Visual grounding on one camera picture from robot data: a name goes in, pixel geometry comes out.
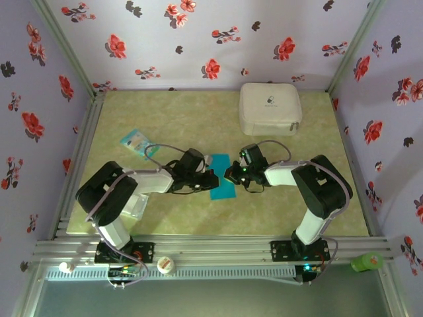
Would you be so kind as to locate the light blue snack packet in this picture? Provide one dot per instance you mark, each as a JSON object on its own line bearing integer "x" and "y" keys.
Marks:
{"x": 138, "y": 143}

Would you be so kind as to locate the long aluminium frame rail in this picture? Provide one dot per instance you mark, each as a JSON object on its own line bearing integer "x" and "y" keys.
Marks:
{"x": 211, "y": 246}

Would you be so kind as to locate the white round cap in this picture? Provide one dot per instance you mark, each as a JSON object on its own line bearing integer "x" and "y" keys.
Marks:
{"x": 166, "y": 265}

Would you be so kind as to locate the aluminium side rail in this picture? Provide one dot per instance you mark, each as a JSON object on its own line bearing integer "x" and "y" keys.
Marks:
{"x": 77, "y": 148}

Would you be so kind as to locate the small white knob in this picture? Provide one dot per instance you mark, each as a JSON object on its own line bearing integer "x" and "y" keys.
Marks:
{"x": 65, "y": 267}

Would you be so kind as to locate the clear plastic box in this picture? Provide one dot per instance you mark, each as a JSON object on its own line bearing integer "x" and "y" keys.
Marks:
{"x": 135, "y": 208}

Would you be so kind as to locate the green plastic bottle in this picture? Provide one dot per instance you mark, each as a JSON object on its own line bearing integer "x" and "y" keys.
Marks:
{"x": 367, "y": 262}

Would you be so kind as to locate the white zippered pouch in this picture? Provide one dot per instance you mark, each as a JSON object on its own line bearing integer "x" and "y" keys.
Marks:
{"x": 270, "y": 109}

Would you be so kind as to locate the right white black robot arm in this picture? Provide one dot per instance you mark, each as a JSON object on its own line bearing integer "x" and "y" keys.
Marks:
{"x": 322, "y": 190}

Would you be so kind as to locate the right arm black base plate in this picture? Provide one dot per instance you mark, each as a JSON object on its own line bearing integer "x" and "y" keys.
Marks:
{"x": 281, "y": 251}

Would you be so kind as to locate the teal cloth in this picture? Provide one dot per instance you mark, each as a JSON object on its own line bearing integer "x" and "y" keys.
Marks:
{"x": 224, "y": 193}

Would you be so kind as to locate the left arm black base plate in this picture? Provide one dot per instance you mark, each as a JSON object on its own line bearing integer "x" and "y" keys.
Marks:
{"x": 145, "y": 252}

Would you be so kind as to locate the aluminium corner post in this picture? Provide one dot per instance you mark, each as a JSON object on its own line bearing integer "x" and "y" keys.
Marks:
{"x": 355, "y": 46}
{"x": 66, "y": 49}

